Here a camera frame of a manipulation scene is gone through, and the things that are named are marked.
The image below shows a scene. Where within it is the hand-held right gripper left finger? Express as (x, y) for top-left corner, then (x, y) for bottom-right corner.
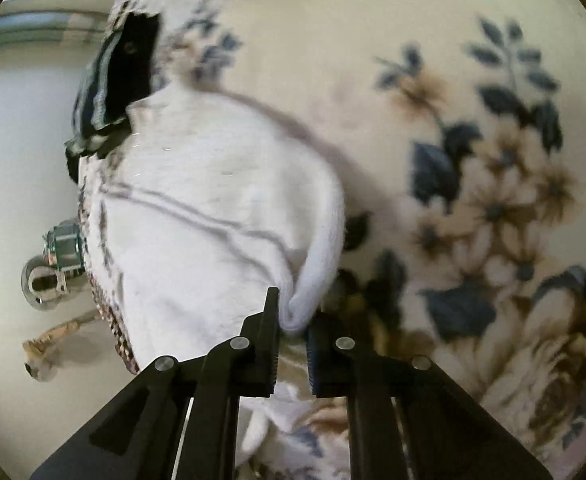
(30, 287), (281, 480)

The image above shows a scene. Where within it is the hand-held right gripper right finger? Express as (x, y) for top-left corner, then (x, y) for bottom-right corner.
(306, 312), (554, 480)

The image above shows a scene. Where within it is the white striped garment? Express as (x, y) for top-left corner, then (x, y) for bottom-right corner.
(79, 80), (347, 471)

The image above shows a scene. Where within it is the floral cream blanket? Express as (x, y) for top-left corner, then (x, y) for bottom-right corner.
(76, 0), (586, 480)

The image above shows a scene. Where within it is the teal metal object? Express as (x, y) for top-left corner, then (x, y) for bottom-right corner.
(43, 219), (87, 277)

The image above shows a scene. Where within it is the round metal fixture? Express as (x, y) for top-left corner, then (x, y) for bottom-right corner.
(21, 255), (76, 312)

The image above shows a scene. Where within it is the dark green striped garment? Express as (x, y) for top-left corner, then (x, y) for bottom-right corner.
(64, 10), (162, 184)

